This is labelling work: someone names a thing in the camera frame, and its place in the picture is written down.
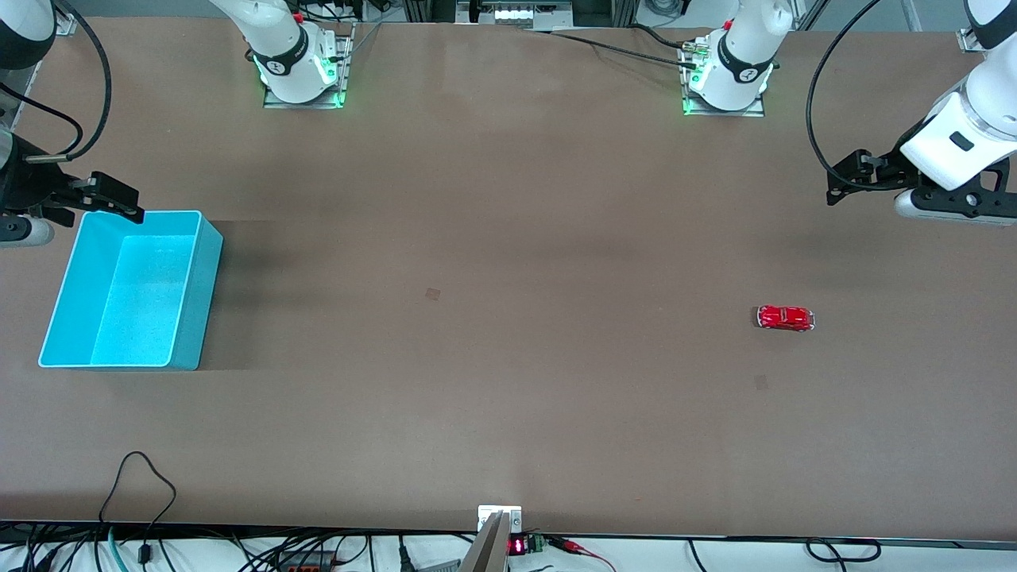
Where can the grey metal bar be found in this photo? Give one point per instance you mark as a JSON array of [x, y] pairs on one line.
[[486, 552]]

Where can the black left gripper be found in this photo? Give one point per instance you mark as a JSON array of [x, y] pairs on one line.
[[887, 165]]

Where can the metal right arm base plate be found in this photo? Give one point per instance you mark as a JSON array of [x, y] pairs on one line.
[[346, 56]]

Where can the red beetle toy car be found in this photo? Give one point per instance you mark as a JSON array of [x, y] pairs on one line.
[[785, 318]]

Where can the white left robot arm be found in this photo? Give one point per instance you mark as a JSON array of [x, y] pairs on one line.
[[743, 56]]

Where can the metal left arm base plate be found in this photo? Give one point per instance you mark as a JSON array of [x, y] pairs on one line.
[[755, 112]]

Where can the aluminium frame rack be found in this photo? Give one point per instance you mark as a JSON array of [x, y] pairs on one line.
[[624, 9]]

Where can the white mounting bracket plate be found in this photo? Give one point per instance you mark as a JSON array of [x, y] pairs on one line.
[[486, 512]]

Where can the black power strip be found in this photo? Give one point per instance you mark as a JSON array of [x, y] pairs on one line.
[[306, 562]]

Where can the red clip lead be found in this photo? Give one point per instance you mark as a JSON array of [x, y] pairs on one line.
[[568, 545]]

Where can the blue plastic box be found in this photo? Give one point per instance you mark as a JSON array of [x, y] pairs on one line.
[[127, 302]]

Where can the lit white device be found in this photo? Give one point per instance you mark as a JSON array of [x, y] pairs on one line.
[[516, 13]]

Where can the red digit display module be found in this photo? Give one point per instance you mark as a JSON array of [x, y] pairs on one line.
[[518, 546]]

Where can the metal table corner bracket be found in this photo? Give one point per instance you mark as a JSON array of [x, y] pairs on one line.
[[969, 40], [67, 26]]

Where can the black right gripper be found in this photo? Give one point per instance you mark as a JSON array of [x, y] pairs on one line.
[[22, 184]]

